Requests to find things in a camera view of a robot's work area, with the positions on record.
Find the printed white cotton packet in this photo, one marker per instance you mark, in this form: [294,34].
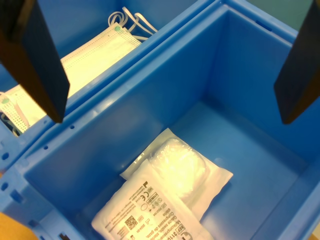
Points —
[140,215]

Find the blue bin with cotton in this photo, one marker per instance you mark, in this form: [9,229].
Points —
[237,75]

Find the clear-faced cotton packet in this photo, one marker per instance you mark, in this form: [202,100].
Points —
[180,167]

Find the blue bin with masks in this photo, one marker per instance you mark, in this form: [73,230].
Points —
[80,15]

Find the white face mask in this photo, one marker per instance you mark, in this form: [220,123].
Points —
[100,55]

